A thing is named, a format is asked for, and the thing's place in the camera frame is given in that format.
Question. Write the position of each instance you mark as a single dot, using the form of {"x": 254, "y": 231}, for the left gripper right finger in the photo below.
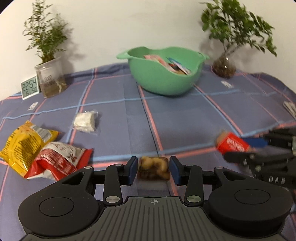
{"x": 190, "y": 176}

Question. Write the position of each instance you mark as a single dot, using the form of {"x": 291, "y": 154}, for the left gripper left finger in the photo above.
{"x": 118, "y": 175}

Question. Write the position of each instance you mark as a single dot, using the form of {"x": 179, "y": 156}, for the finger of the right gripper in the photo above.
{"x": 256, "y": 142}
{"x": 246, "y": 158}

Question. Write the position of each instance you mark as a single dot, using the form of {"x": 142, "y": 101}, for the small red snack packet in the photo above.
{"x": 228, "y": 142}

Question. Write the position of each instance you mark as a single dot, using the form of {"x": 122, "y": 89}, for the brown nut cake snack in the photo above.
{"x": 153, "y": 168}

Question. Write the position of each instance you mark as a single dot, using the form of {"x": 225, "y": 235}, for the pink snack packet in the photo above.
{"x": 155, "y": 58}

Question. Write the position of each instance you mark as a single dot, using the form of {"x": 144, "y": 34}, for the white object at right edge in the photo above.
{"x": 290, "y": 107}

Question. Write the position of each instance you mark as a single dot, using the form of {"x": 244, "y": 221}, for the white wrapped rice cake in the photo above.
{"x": 86, "y": 121}

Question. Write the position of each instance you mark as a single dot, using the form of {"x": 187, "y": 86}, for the red white snack bag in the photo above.
{"x": 57, "y": 160}

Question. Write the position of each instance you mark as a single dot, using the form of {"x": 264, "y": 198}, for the blue plaid tablecloth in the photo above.
{"x": 134, "y": 122}

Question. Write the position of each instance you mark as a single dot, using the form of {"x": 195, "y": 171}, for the yellow chip bag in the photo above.
{"x": 23, "y": 145}

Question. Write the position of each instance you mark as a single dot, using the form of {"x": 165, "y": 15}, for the green plastic bowl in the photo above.
{"x": 162, "y": 79}

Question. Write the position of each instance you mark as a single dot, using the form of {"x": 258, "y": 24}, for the leafy plant in glass vase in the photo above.
{"x": 234, "y": 27}

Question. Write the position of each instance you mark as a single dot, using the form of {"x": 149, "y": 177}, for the white digital clock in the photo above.
{"x": 30, "y": 87}

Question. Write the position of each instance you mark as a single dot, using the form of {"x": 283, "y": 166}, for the thin plant in clear cup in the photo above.
{"x": 46, "y": 33}

